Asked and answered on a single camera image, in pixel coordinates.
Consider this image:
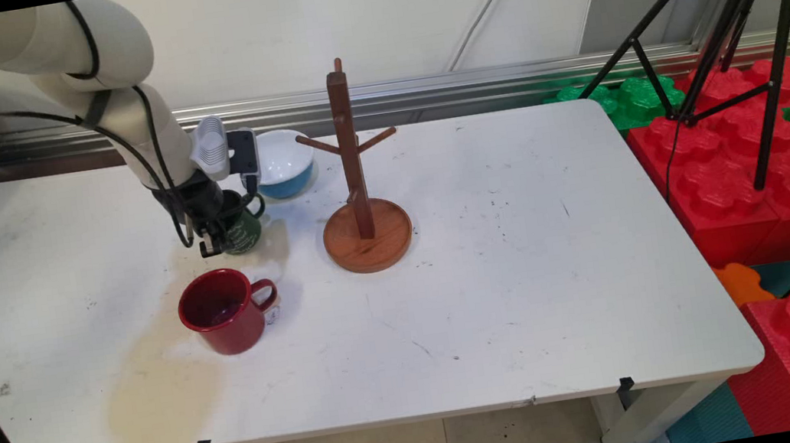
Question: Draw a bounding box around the green enamel mug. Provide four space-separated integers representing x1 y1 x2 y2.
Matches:
208 184 273 259

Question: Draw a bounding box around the white wall conduit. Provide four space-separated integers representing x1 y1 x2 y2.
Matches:
436 0 552 74

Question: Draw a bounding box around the wooden mug tree stand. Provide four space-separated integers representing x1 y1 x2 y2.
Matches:
286 51 420 282

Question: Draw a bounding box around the blue and white bowl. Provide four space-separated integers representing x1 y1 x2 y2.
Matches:
248 125 321 204

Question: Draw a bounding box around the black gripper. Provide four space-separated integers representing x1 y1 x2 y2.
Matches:
149 165 237 265

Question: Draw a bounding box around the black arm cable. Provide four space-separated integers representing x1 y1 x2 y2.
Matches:
0 0 200 276

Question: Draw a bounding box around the white table leg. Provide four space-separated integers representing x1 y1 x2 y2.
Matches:
591 376 736 443

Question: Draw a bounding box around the orange foam block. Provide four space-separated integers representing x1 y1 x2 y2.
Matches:
712 258 775 311

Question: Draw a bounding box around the red enamel mug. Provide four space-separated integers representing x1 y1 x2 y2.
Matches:
173 261 286 362

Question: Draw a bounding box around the large red foam block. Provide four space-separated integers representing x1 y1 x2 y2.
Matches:
617 54 790 281

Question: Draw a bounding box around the thin black tripod cable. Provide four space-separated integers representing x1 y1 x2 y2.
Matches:
655 119 694 207

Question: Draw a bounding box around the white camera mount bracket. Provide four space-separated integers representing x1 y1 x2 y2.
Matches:
184 113 236 186

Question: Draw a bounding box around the black tripod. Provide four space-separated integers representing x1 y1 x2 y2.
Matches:
565 0 790 214

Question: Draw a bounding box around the metal wall rail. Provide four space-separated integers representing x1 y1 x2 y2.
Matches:
0 22 790 174

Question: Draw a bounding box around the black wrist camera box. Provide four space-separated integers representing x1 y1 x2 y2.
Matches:
223 126 265 199

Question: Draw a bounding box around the teal foam floor mat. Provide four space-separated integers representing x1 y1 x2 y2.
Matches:
659 379 756 443

